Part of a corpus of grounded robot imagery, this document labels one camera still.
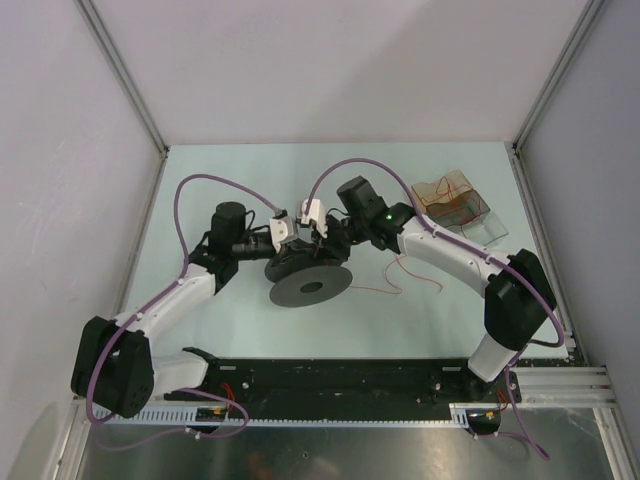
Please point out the grey slotted cable duct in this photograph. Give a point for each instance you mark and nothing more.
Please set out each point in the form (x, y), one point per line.
(192, 416)

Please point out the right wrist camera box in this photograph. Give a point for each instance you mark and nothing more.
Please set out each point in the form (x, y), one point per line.
(311, 213)

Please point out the right aluminium frame post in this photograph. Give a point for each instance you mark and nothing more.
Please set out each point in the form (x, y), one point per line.
(580, 33)

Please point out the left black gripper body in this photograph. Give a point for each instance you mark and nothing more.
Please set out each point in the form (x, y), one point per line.
(281, 253)

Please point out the aluminium front rail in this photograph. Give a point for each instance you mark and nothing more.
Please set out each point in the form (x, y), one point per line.
(565, 387)

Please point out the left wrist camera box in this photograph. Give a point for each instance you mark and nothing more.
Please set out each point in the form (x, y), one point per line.
(283, 230)

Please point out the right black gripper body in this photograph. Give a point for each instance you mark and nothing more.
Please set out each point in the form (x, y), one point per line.
(339, 238)

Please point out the clear plastic bin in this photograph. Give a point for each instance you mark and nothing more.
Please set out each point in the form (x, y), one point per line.
(472, 218)

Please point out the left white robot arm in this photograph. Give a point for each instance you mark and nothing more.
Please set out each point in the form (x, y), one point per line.
(116, 367)

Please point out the left aluminium frame post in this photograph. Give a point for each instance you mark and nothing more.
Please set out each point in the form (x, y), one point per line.
(118, 66)

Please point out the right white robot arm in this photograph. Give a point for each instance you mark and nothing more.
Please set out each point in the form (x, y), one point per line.
(517, 295)

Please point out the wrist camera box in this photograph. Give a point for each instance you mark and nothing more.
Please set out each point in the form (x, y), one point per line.
(283, 230)
(311, 213)

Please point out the aluminium frame post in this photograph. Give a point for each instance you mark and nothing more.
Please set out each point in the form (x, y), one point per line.
(118, 66)
(580, 33)

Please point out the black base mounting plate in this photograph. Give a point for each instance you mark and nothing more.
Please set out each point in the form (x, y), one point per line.
(348, 389)

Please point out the black cable spool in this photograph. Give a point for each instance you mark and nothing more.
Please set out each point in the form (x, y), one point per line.
(307, 280)

